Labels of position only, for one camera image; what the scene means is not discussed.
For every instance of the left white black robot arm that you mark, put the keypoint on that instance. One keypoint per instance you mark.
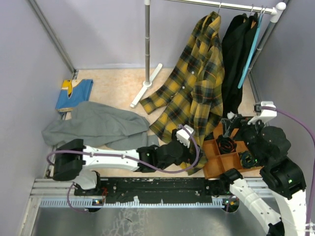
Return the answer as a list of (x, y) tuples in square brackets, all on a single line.
[(76, 162)]

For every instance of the grey button-up shirt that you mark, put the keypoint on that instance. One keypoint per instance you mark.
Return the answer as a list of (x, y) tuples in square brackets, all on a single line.
[(98, 124)]

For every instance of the metal clothes rack pole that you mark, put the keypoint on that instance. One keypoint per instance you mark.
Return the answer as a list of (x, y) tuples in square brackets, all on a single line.
[(147, 4)]

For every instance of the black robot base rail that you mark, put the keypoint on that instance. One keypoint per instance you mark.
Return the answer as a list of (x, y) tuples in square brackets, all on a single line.
[(177, 190)]

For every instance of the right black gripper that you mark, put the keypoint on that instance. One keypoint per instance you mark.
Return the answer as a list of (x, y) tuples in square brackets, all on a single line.
[(237, 121)]

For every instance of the orange wooden compartment tray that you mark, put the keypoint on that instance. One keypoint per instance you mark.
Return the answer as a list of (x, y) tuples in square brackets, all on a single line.
[(219, 163)]

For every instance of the black hanging garments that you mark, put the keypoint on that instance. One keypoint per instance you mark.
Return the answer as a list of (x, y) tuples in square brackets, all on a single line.
[(236, 46)]

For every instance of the rolled black orange tie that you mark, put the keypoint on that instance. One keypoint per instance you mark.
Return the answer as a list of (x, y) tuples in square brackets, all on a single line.
[(225, 145)]

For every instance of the horizontal metal clothes rail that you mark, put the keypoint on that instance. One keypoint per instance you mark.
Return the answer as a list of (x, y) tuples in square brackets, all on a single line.
[(281, 6)]

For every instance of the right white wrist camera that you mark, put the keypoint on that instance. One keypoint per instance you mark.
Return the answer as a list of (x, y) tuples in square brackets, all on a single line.
[(265, 111)]

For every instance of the yellow black plaid shirt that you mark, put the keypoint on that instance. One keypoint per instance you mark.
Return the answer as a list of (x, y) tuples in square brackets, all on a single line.
[(191, 95)]

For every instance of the white rack foot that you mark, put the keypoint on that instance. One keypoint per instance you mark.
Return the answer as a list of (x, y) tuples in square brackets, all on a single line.
[(146, 86)]

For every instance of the folded blue shirt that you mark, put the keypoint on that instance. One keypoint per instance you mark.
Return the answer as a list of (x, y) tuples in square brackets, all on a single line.
[(72, 93)]

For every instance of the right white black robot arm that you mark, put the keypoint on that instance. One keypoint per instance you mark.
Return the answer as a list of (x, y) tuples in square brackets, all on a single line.
[(269, 146)]

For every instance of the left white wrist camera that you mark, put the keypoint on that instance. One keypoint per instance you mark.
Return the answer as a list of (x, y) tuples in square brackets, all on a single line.
[(184, 133)]

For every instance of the rolled dark blue tie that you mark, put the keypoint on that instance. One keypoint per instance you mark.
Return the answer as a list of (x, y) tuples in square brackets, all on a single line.
[(247, 160)]

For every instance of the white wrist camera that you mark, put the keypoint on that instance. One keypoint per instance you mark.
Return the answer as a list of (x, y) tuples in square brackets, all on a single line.
[(265, 111), (184, 133)]

